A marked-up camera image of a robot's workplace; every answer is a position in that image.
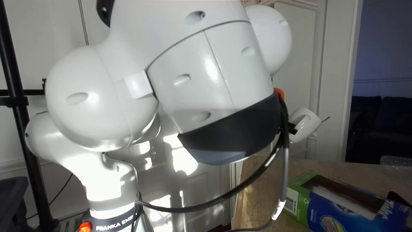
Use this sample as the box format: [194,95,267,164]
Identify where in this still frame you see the white open shelf unit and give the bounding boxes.
[271,0,329,162]

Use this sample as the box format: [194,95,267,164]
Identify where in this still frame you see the green blue Ziploc box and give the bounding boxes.
[285,171,412,232]

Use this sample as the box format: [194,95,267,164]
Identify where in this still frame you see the dark sofa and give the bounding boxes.
[346,94,412,164]

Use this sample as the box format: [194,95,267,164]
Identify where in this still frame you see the black tripod stand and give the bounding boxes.
[0,0,57,232]

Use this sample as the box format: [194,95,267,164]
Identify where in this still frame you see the clear plastic packet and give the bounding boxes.
[379,154,412,177]

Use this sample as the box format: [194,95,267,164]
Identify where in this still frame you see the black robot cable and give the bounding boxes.
[136,96,294,222]

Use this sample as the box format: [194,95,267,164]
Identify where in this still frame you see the white door frame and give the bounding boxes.
[338,0,365,162]

